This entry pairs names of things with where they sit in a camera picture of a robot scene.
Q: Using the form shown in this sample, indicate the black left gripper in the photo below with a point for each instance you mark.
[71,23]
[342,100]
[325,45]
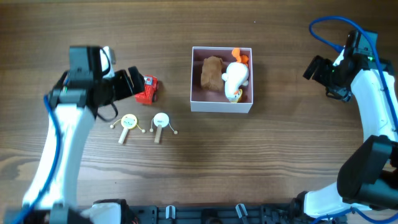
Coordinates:
[127,89]

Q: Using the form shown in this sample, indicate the red toy fire truck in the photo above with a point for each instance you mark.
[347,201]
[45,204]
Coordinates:
[149,95]

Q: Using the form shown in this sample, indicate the white plush duck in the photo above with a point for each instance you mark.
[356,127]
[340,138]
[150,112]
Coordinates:
[236,75]

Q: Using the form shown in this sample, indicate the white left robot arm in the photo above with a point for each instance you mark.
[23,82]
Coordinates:
[72,105]

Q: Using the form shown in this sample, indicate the yellow cat rattle drum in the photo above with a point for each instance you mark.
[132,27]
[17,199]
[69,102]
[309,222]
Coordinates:
[128,122]

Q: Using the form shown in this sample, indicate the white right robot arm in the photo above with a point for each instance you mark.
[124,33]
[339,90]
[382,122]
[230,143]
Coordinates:
[362,182]

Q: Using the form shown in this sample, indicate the brown plush bear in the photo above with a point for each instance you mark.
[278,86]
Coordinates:
[211,74]

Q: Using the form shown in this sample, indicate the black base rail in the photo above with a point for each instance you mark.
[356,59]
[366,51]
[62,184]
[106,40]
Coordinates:
[205,214]

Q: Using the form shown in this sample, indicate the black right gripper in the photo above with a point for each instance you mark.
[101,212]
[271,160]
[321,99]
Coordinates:
[324,64]

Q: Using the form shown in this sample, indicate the white rattle drum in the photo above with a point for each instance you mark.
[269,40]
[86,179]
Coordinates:
[158,123]

